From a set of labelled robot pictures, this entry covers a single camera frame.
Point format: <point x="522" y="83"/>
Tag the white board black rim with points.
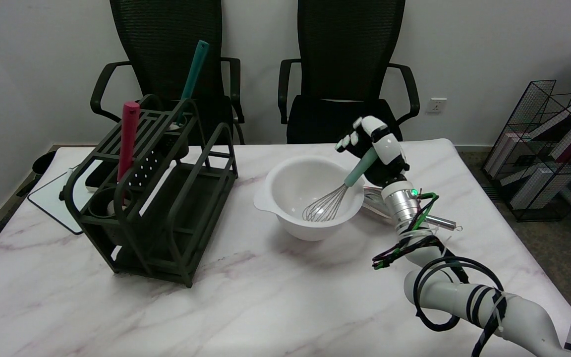
<point x="55" y="201"/>

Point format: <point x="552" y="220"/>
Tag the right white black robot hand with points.
<point x="387" y="148"/>

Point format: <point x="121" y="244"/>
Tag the white book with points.
<point x="533" y="188"/>

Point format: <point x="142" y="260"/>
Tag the stainless steel scoop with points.
<point x="443" y="222"/>

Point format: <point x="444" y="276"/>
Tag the black round object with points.
<point x="43" y="162"/>

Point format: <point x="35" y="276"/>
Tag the dark green utensil rack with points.
<point x="176" y="218"/>

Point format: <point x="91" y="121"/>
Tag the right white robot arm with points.
<point x="464" y="297"/>

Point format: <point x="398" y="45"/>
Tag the black mesh office chair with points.
<point x="166" y="49"/>
<point x="345" y="49"/>

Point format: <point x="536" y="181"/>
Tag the white mixing bowl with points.
<point x="290" y="186"/>

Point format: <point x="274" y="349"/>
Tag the white wall socket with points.
<point x="436" y="105"/>

